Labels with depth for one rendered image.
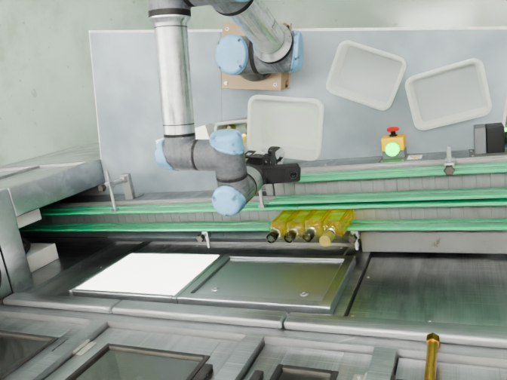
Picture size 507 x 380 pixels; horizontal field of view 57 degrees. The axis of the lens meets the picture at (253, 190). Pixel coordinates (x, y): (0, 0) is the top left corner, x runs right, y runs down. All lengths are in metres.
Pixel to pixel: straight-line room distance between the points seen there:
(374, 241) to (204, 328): 0.66
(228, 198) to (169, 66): 0.33
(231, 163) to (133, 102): 1.04
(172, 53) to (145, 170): 1.04
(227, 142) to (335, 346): 0.54
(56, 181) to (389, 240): 1.29
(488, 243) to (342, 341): 0.64
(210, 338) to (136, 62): 1.17
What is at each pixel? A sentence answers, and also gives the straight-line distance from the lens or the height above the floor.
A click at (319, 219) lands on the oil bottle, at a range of 1.45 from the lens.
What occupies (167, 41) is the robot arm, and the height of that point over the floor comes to 1.44.
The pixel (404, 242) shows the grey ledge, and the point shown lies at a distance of 1.62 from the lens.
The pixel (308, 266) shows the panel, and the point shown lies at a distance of 1.52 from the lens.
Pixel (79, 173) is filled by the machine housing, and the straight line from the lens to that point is 2.11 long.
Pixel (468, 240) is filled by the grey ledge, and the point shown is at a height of 0.88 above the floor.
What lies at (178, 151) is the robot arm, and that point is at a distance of 1.12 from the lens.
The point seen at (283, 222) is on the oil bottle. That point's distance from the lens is 1.48.
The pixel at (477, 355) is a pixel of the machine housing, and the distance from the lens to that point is 1.14.
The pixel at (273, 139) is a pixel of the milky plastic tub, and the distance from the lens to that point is 1.44.
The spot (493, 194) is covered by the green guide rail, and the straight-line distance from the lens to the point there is 1.49.
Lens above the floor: 2.38
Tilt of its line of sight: 62 degrees down
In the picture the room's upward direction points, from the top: 125 degrees counter-clockwise
